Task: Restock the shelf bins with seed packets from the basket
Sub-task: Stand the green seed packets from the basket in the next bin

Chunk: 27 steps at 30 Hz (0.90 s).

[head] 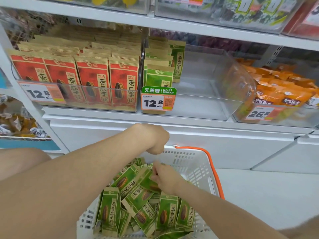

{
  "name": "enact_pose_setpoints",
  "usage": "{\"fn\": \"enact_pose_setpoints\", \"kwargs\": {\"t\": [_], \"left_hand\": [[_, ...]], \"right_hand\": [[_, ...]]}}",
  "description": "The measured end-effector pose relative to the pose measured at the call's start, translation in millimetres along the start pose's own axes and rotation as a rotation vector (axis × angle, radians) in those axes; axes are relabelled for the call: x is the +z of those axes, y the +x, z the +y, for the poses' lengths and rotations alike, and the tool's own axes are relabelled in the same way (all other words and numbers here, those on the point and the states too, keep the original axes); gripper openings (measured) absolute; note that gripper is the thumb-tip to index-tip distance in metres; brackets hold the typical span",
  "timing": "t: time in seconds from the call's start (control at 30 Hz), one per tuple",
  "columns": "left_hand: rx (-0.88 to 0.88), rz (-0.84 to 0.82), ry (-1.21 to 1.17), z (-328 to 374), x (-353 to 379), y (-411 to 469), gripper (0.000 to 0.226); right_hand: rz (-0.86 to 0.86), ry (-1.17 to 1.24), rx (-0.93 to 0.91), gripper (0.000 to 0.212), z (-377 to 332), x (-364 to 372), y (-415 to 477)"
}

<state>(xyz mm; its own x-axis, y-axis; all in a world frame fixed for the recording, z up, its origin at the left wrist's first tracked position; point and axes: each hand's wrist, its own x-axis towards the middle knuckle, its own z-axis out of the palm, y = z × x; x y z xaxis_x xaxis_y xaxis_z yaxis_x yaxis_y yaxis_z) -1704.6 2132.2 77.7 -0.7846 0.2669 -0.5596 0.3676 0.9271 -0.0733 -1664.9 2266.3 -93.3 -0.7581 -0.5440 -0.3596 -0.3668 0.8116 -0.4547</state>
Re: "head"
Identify green sunflower seed packet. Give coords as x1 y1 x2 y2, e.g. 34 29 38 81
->
130 167 163 197

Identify pile of green packets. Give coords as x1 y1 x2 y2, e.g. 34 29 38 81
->
93 157 196 239

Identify white shelf board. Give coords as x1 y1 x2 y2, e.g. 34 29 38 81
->
41 105 315 135
0 5 319 52

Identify clear bin with red packets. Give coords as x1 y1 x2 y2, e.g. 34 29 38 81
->
9 27 146 113

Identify grey slotted shelf post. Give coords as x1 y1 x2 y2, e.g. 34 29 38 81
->
259 45 284 68

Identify white and orange price tag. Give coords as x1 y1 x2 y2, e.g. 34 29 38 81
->
18 80 66 105
244 104 287 122

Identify clear bin with green packets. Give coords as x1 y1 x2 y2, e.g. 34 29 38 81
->
140 43 257 121

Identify person's right forearm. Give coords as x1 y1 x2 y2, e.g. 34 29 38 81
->
172 181 283 239

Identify person's right hand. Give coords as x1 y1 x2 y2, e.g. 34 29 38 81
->
151 161 186 196

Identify row of purple packets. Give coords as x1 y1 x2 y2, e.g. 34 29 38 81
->
150 28 250 53

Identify green topped price tag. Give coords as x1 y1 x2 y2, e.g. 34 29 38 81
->
141 86 177 112

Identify clear bin with leafy packets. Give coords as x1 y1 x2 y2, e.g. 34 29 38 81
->
154 0 307 35

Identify pile of wrapped candies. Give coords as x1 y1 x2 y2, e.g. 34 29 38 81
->
0 94 51 139

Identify clear bin with orange packets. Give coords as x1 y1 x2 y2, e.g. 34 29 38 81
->
232 47 319 129

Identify row of green packets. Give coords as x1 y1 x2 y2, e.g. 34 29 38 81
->
143 36 186 89

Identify white shelf upright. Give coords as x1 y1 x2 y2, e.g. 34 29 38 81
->
0 22 71 154

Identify person's left forearm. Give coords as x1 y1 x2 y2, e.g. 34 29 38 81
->
0 124 148 239

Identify person's right leg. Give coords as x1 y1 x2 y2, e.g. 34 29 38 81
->
277 216 319 239

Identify row of dark patterned packets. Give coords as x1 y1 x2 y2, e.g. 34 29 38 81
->
0 8 68 49

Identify blue shelf strip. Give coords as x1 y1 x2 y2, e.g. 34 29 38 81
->
0 137 62 151

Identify white base cabinet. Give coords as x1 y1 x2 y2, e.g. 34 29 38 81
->
42 114 319 175

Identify pile of orange snack packets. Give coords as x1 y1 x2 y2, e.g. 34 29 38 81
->
235 58 319 123

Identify orange basket handle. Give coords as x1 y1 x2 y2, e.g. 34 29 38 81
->
174 146 225 200

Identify person's left hand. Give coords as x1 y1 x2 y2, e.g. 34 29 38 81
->
134 123 170 155

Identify white plastic shopping basket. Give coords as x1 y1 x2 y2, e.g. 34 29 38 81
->
76 145 225 239

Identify clear bin with yellow packets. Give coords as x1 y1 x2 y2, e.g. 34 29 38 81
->
32 0 151 15

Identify rows of red seed packets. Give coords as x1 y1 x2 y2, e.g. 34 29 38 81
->
7 24 143 110

